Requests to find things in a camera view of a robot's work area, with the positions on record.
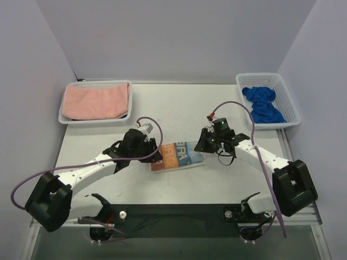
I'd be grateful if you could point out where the orange patterned towel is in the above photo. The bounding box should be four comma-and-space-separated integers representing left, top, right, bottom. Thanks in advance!
150, 141, 205, 173

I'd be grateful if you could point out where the blue towel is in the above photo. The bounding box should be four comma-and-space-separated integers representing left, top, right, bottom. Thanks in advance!
242, 86, 286, 124

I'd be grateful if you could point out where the pink towel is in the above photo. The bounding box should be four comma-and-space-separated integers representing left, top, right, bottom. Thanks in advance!
62, 82, 130, 120

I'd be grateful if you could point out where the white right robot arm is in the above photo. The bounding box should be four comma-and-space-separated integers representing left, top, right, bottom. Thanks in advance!
194, 118, 318, 217

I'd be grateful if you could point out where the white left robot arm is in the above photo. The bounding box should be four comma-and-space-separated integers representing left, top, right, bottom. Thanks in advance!
24, 124, 163, 232

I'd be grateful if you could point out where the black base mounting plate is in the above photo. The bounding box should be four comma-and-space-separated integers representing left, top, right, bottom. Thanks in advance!
81, 203, 272, 239

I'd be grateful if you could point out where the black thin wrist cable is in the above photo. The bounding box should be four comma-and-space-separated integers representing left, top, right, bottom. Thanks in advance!
216, 150, 238, 166

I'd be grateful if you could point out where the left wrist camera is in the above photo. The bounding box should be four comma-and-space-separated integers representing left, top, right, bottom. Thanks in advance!
137, 123, 153, 135

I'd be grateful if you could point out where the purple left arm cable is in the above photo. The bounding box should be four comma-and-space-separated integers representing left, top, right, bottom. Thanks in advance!
10, 116, 164, 243

